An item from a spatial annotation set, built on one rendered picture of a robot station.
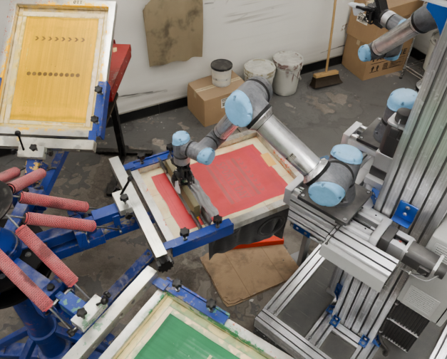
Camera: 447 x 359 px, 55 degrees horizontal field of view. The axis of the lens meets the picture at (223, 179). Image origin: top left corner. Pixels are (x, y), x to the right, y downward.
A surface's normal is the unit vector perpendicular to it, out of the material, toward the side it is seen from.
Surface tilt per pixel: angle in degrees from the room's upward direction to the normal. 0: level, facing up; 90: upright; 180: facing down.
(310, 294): 0
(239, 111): 86
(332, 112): 0
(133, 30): 90
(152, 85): 90
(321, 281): 0
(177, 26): 89
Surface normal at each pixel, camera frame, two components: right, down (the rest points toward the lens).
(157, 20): 0.42, 0.61
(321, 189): -0.43, 0.68
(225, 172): 0.01, -0.71
